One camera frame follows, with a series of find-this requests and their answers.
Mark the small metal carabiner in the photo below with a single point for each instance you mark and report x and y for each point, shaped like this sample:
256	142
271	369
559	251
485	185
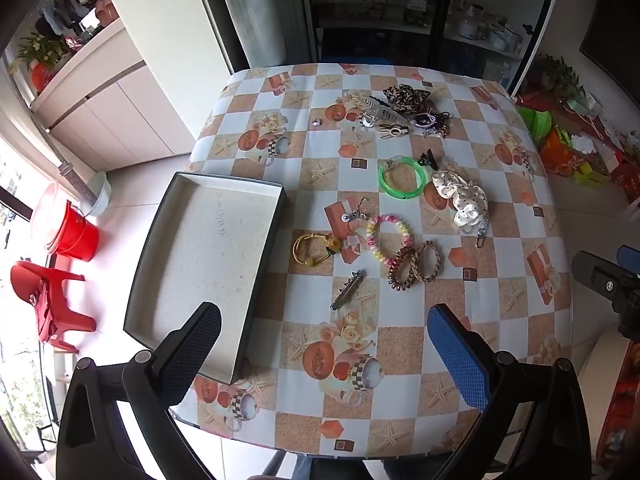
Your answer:
481	237

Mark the checkered printed tablecloth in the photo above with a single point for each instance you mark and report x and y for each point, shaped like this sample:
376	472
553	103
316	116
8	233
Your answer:
300	200

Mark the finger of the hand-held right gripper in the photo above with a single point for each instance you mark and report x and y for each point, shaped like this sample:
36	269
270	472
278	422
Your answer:
630	257
597	272

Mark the white polka dot scrunchie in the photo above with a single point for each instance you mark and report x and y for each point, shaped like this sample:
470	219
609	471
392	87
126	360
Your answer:
457	197

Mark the white low cabinet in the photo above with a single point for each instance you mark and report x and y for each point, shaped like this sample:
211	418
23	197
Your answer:
125	110

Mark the orange gift box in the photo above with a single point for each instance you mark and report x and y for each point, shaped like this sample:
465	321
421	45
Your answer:
560	152

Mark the beige and black hair clip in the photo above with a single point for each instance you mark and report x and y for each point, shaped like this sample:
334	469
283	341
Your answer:
392	131

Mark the leopard print scrunchie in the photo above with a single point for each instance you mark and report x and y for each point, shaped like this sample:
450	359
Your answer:
405	96

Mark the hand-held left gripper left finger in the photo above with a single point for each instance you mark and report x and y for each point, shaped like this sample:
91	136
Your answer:
192	355

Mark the clear plastic claw clip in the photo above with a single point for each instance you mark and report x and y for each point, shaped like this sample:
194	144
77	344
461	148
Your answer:
378	107

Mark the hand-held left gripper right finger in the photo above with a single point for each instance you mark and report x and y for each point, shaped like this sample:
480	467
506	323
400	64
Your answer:
457	355

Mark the small silver hair clip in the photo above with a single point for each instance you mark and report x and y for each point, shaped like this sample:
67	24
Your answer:
430	133

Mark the green plastic bag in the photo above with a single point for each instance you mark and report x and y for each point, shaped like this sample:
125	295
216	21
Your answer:
537	122

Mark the leafy green plant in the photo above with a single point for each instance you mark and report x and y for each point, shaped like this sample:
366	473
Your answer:
557	77

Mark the potted plant in red pot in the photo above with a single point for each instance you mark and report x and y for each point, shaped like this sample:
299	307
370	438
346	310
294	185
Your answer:
42	72

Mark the glass display cabinet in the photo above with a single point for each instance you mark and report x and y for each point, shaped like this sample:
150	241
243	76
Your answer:
375	10

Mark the clear plastic tub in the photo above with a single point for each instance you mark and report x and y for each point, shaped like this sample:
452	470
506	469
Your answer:
42	215

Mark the red plastic chair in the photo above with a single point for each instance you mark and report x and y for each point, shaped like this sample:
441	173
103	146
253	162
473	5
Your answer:
50	300

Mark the grey metal barrette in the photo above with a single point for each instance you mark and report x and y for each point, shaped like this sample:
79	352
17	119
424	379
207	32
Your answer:
347	290

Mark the shallow black cardboard box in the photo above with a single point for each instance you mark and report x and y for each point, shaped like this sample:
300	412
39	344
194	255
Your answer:
200	260

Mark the grey curtain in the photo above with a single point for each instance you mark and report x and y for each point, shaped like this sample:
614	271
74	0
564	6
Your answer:
270	15

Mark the silver scorpion charm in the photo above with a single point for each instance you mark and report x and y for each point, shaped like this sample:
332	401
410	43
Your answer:
357	214

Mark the small black claw clip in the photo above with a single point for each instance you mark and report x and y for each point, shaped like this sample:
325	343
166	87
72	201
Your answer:
428	159

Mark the white plastic bucket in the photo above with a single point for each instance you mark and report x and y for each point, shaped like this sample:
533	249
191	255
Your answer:
102	195

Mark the red plastic bucket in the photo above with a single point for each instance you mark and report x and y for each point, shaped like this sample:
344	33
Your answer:
75	232

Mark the green translucent bangle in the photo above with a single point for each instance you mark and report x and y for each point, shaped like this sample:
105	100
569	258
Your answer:
400	195

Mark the brown metallic hair clip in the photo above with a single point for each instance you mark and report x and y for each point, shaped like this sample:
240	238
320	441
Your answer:
443	128

